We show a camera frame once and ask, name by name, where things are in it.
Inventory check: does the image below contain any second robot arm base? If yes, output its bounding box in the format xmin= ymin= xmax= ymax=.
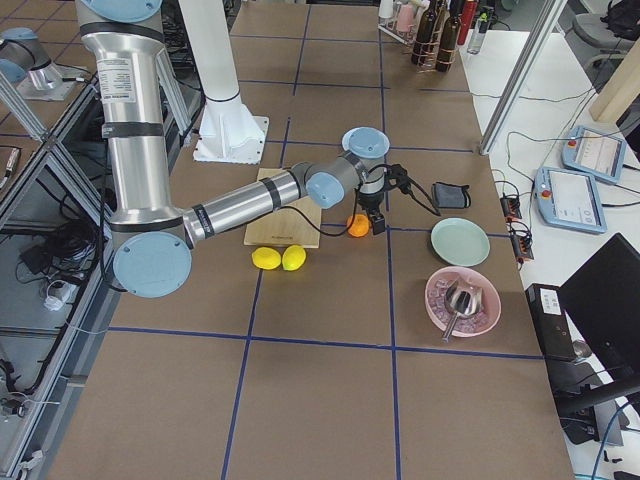
xmin=1 ymin=27 xmax=81 ymax=101

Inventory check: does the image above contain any bamboo cutting board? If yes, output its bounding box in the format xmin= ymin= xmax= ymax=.
xmin=244 ymin=197 xmax=322 ymax=249

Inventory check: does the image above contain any lower yellow lemon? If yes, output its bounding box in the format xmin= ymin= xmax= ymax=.
xmin=251 ymin=247 xmax=281 ymax=270

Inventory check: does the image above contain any metal scoop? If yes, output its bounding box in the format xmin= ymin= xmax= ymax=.
xmin=442 ymin=280 xmax=483 ymax=342

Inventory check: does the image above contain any copper wire bottle rack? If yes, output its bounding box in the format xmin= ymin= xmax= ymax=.
xmin=411 ymin=5 xmax=449 ymax=73

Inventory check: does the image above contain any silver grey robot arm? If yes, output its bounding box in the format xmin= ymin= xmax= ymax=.
xmin=76 ymin=1 xmax=390 ymax=298

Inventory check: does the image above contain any far teach pendant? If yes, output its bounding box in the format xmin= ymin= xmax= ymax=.
xmin=561 ymin=126 xmax=627 ymax=185

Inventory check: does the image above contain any dark wine bottle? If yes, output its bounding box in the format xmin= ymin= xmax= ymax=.
xmin=435 ymin=0 xmax=464 ymax=73
xmin=411 ymin=0 xmax=438 ymax=66

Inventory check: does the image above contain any near teach pendant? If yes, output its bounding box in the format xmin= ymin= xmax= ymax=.
xmin=534 ymin=167 xmax=607 ymax=234

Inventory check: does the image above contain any light green plate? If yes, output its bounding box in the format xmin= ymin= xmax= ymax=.
xmin=431 ymin=218 xmax=490 ymax=267

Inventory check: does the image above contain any upper yellow lemon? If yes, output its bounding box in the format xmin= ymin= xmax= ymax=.
xmin=281 ymin=245 xmax=307 ymax=271

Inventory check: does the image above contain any teach pendant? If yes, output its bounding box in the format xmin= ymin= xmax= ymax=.
xmin=534 ymin=167 xmax=607 ymax=234
xmin=561 ymin=126 xmax=627 ymax=185

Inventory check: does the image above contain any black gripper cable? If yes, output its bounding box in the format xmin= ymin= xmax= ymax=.
xmin=284 ymin=163 xmax=441 ymax=237

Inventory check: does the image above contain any orange mandarin fruit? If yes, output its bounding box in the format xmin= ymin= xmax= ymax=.
xmin=347 ymin=213 xmax=371 ymax=238

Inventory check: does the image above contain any grey black folded cloth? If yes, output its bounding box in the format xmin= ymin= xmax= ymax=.
xmin=432 ymin=182 xmax=471 ymax=209

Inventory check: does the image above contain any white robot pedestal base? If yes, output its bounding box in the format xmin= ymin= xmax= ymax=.
xmin=179 ymin=0 xmax=269 ymax=164

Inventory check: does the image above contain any pink bowl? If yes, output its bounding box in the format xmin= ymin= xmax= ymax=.
xmin=425 ymin=266 xmax=501 ymax=341

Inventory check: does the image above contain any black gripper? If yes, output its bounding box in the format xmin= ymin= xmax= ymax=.
xmin=346 ymin=192 xmax=386 ymax=235

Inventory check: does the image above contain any black computer monitor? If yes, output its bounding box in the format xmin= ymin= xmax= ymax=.
xmin=556 ymin=233 xmax=639 ymax=416

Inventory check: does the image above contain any aluminium frame post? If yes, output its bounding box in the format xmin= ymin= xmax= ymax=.
xmin=479 ymin=0 xmax=568 ymax=155

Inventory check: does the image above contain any yellow lemon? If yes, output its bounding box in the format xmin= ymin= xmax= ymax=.
xmin=281 ymin=245 xmax=307 ymax=271
xmin=251 ymin=247 xmax=281 ymax=270

